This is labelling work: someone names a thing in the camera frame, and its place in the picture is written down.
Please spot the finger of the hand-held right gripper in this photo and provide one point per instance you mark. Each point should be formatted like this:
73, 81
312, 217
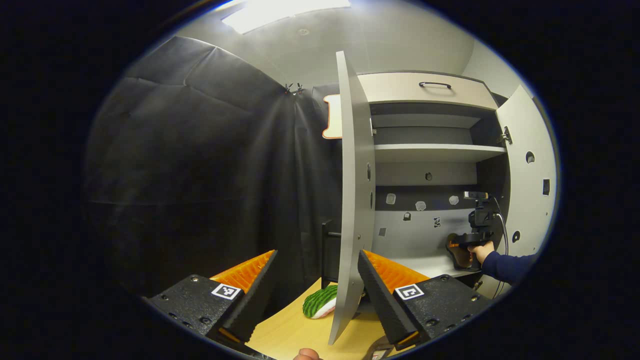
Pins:
455, 244

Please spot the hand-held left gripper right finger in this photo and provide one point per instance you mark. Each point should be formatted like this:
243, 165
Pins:
380, 300

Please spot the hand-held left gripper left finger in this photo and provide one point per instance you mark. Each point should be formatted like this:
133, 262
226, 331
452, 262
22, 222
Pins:
260, 295

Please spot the grey cabinet door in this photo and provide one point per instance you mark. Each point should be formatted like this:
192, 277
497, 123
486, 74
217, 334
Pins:
530, 200
355, 200

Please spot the grey shoe cabinet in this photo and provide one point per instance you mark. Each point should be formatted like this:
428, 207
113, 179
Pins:
425, 135

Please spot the beige cabinet drawer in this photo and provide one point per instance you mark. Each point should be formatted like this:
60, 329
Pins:
400, 87

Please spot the green striped slipper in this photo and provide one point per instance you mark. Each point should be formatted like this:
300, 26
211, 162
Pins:
320, 302

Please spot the black stand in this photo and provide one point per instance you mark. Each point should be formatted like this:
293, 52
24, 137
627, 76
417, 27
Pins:
330, 250

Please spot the black backdrop cloth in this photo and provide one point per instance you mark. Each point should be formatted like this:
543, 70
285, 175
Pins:
200, 175

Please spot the ceiling light panel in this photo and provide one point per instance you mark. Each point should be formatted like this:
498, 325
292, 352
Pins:
285, 12

